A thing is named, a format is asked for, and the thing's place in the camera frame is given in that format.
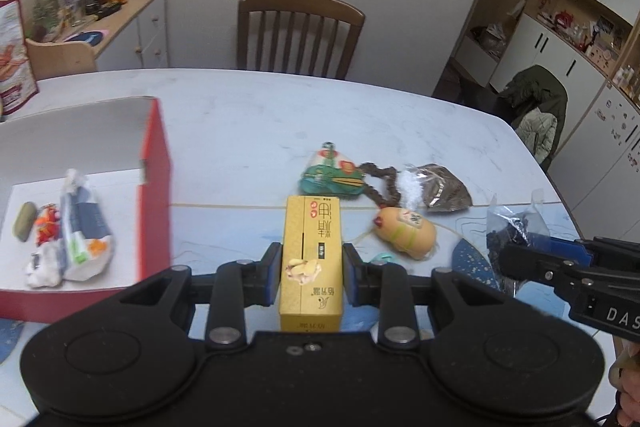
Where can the wooden side cabinet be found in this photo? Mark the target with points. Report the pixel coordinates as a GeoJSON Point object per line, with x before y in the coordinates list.
{"type": "Point", "coordinates": [145, 22]}

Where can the blue round pad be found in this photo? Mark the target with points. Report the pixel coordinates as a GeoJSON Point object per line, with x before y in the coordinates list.
{"type": "Point", "coordinates": [87, 37]}

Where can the yellow carton box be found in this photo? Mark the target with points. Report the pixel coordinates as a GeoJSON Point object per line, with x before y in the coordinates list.
{"type": "Point", "coordinates": [310, 232]}

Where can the light puffer jacket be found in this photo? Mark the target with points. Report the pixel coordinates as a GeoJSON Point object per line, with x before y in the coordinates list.
{"type": "Point", "coordinates": [537, 129]}

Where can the wooden high chair back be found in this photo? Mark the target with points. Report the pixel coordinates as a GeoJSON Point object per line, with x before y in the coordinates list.
{"type": "Point", "coordinates": [60, 59]}

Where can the green frog pouch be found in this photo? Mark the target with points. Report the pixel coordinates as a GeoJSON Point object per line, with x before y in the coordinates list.
{"type": "Point", "coordinates": [325, 174]}

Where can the yellow plush toy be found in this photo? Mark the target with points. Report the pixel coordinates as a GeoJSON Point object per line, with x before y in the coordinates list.
{"type": "Point", "coordinates": [405, 229]}

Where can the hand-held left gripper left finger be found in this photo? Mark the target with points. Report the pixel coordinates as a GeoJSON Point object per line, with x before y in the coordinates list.
{"type": "Point", "coordinates": [274, 277]}

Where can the grey plastic bag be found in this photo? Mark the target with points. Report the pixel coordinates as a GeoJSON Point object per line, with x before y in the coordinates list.
{"type": "Point", "coordinates": [487, 39]}

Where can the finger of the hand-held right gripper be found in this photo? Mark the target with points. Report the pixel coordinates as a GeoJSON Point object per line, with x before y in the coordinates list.
{"type": "Point", "coordinates": [530, 262]}
{"type": "Point", "coordinates": [560, 247]}

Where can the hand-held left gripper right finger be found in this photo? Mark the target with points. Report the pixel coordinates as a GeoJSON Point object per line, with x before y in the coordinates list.
{"type": "Point", "coordinates": [348, 277]}

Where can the dark green jacket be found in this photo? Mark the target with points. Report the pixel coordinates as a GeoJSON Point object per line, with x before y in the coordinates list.
{"type": "Point", "coordinates": [535, 89]}

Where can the brown seed bag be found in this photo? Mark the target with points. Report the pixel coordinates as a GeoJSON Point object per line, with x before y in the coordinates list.
{"type": "Point", "coordinates": [445, 189]}

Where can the small red orange toy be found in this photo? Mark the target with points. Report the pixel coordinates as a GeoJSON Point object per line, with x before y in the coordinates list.
{"type": "Point", "coordinates": [47, 224]}

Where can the clear bag of black pieces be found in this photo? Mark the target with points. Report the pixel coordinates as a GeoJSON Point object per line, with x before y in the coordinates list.
{"type": "Point", "coordinates": [510, 227]}

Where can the brown wooden chair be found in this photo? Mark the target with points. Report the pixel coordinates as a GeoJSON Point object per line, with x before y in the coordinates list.
{"type": "Point", "coordinates": [300, 4]}

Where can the white blue packet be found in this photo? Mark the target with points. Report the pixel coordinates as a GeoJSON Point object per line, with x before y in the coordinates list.
{"type": "Point", "coordinates": [85, 222]}

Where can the white crystal bag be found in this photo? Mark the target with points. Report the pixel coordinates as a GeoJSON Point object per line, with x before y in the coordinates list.
{"type": "Point", "coordinates": [411, 187]}

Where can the brown scrunchie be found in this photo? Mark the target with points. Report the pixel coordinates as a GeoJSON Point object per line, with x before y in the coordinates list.
{"type": "Point", "coordinates": [377, 194]}

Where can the red ornament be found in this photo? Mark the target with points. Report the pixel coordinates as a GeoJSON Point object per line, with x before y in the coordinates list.
{"type": "Point", "coordinates": [564, 21]}

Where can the red cardboard box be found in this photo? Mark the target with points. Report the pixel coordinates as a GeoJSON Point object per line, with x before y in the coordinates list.
{"type": "Point", "coordinates": [155, 232]}

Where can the red white snack bag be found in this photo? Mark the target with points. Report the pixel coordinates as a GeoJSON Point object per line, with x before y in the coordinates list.
{"type": "Point", "coordinates": [12, 57]}

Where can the person's right hand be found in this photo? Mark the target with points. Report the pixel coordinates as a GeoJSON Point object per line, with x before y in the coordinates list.
{"type": "Point", "coordinates": [630, 387]}

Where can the small olive cylinder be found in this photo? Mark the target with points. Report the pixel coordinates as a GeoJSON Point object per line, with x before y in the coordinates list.
{"type": "Point", "coordinates": [24, 222]}

